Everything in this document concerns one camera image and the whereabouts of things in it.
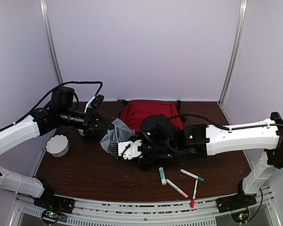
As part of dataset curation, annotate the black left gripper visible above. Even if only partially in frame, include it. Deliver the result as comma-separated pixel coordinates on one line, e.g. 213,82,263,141
58,106,114,136

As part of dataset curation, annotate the grey pencil pouch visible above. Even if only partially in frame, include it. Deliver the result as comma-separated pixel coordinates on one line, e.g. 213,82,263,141
100,118,135,152

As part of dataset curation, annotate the red backpack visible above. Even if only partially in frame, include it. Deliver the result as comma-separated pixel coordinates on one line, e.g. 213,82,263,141
118,100,181,133

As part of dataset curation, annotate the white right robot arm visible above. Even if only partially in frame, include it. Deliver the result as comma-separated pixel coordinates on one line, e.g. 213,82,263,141
137,112,283,208

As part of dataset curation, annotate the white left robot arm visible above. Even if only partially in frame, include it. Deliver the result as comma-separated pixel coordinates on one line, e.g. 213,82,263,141
0,82,114,209

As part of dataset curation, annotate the scalloped white bowl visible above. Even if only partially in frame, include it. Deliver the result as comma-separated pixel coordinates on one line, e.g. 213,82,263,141
45,135,69,158

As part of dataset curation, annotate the white glue stick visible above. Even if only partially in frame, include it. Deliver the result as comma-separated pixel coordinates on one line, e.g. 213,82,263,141
158,167,167,185

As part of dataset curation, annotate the pink capped white marker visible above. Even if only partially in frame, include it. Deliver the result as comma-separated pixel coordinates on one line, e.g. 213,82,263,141
166,179,188,198

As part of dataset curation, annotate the teal capped white marker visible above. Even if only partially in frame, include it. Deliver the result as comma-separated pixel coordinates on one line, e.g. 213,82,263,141
180,169,205,182

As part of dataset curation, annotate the red capped white marker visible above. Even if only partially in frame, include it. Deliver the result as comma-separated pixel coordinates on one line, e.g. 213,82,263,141
190,179,199,209

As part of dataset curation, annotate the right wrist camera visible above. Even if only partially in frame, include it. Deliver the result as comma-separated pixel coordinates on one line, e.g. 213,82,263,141
108,139,142,161

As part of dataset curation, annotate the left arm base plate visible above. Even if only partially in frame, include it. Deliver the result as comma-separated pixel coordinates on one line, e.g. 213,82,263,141
33,193,75,214

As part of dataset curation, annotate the front aluminium rail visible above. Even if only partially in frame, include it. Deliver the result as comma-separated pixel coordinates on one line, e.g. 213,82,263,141
9,186,281,226

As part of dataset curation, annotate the left aluminium frame post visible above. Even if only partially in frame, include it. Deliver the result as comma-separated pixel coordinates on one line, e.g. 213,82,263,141
40,0,63,85

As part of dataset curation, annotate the aluminium frame post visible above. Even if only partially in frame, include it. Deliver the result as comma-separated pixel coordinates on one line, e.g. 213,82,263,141
40,0,63,85
219,0,249,107

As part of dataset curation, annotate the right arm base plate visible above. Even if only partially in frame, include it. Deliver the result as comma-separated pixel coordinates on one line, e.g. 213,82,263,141
216,194,257,213

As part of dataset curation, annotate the right aluminium frame post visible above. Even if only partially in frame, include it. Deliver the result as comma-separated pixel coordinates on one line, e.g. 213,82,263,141
219,0,249,107

